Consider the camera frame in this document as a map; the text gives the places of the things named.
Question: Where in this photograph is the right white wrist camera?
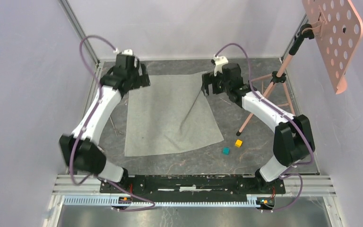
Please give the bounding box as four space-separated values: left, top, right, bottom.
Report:
212 55 229 77

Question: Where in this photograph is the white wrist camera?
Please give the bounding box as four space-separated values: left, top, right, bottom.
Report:
113 48 136 59
212 55 229 77

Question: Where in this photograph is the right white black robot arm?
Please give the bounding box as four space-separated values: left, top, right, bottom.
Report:
202 63 315 193

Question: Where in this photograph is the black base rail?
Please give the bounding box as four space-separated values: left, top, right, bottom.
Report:
100 174 286 203

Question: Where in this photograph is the white toothed cable strip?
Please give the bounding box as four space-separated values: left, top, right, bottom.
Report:
63 195 260 208

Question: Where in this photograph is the pink tripod stand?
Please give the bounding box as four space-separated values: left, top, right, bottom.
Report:
236 24 314 139

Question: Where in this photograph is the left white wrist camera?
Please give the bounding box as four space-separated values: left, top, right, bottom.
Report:
113 48 136 59

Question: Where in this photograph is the grey cloth napkin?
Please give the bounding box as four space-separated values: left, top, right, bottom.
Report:
124 72 224 157

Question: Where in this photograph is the pink perforated tray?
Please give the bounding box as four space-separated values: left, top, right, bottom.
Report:
301 0 363 94

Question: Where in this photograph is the silver spoon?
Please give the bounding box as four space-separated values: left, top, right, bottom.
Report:
109 116 118 137

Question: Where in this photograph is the yellow cube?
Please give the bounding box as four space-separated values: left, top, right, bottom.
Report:
234 140 243 148

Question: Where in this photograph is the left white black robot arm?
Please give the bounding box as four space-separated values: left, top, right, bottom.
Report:
59 49 150 193

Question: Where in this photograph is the teal cube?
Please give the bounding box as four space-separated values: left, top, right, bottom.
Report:
222 148 230 155

